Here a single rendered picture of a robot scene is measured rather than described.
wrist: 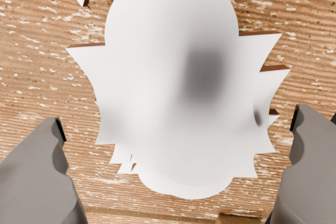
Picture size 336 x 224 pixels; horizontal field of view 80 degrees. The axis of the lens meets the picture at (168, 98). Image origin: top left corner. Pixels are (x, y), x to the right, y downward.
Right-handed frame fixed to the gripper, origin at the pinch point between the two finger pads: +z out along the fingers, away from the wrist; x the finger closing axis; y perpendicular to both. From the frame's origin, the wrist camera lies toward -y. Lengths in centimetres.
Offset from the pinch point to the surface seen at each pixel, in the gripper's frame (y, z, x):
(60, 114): 4.1, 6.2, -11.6
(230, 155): 6.3, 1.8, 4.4
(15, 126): 5.3, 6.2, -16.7
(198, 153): 4.9, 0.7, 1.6
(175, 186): 11.3, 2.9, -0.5
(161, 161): 5.6, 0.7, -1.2
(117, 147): 6.9, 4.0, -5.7
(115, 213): 20.8, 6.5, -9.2
